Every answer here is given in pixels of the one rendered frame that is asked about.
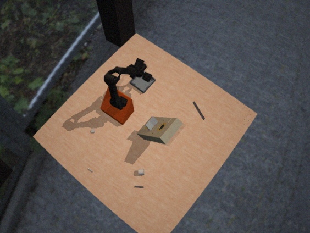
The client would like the tan service panel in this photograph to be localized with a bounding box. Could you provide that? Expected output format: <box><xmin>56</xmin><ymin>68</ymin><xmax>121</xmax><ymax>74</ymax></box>
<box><xmin>137</xmin><ymin>117</ymin><xmax>183</xmax><ymax>145</ymax></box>

